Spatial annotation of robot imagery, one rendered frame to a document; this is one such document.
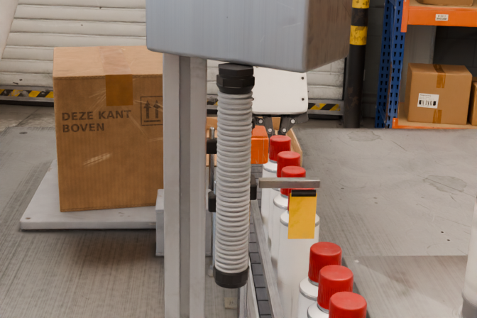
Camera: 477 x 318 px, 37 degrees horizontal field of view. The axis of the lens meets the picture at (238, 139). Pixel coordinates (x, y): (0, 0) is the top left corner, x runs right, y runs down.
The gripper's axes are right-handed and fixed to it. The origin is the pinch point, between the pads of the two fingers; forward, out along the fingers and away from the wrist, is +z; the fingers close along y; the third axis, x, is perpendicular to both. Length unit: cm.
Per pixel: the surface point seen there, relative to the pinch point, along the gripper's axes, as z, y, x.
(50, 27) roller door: -102, -115, 402
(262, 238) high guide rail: 13.9, -3.8, -14.0
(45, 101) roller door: -50, -122, 422
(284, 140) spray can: -0.5, 0.1, -10.4
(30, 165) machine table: 2, -52, 55
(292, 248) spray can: 14.0, -1.3, -27.7
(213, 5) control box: -10, -12, -57
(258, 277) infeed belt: 20.5, -3.8, -8.1
